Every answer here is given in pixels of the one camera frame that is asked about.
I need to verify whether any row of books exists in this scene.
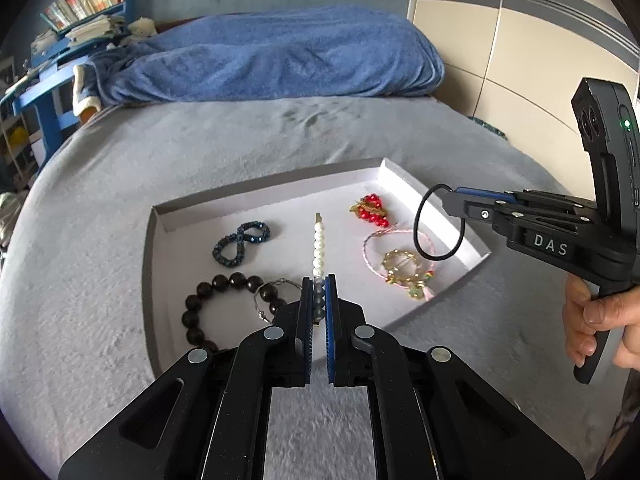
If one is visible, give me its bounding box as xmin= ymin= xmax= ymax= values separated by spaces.
xmin=40 ymin=0 xmax=132 ymax=31

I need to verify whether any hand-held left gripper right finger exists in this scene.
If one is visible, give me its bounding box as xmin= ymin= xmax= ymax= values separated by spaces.
xmin=325 ymin=274 xmax=586 ymax=480

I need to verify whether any white and black object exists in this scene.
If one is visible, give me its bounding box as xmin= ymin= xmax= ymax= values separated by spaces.
xmin=0 ymin=191 xmax=28 ymax=243

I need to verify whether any black large bead bracelet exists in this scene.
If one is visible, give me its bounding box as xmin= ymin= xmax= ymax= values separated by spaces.
xmin=182 ymin=272 xmax=290 ymax=353

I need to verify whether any black hair tie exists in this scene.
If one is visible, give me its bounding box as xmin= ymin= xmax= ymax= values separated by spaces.
xmin=414 ymin=185 xmax=467 ymax=262

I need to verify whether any stack of papers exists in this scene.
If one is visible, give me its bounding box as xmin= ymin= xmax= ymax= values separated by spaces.
xmin=65 ymin=14 xmax=127 ymax=44

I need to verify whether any white rolling cart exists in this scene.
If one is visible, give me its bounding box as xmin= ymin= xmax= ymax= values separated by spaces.
xmin=0 ymin=55 xmax=42 ymax=183

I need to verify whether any blue fleece blanket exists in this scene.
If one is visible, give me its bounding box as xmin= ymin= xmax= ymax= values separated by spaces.
xmin=74 ymin=6 xmax=446 ymax=110

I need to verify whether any red bead gold ornament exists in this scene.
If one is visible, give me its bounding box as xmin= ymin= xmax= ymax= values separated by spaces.
xmin=349 ymin=193 xmax=394 ymax=229

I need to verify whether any gold ring brooch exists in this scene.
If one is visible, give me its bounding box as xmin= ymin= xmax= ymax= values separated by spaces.
xmin=381 ymin=248 xmax=436 ymax=302

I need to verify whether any person's right hand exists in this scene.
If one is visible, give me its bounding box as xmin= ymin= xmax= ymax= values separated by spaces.
xmin=562 ymin=275 xmax=640 ymax=372

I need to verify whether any pearl hair clip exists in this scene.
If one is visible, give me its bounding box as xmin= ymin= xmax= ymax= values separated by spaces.
xmin=311 ymin=211 xmax=330 ymax=328

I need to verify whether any grey shallow cardboard tray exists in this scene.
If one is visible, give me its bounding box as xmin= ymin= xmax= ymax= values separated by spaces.
xmin=142 ymin=157 xmax=493 ymax=376

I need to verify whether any blue desk with shelf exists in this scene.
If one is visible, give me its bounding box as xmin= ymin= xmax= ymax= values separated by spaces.
xmin=0 ymin=0 xmax=140 ymax=157

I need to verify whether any pink cord bracelet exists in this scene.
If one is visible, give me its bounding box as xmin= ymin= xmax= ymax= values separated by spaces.
xmin=362 ymin=229 xmax=437 ymax=302

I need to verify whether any beige wardrobe with grey stripes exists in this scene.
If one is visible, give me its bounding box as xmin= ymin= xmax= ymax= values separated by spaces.
xmin=407 ymin=0 xmax=640 ymax=147

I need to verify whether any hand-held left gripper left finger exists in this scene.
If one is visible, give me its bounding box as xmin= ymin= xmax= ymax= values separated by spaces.
xmin=57 ymin=275 xmax=316 ymax=480

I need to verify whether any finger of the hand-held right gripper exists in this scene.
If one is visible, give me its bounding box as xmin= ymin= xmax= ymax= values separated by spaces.
xmin=442 ymin=192 xmax=597 ymax=247
xmin=451 ymin=186 xmax=599 ymax=212

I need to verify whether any thin silver bangle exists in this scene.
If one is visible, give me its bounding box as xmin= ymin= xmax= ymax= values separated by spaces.
xmin=254 ymin=278 xmax=304 ymax=324

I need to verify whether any white plush toy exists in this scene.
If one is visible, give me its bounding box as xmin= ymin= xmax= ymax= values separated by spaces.
xmin=122 ymin=17 xmax=157 ymax=42

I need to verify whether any dark blue beaded bracelet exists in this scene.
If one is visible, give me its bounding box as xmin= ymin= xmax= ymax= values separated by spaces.
xmin=213 ymin=221 xmax=271 ymax=267

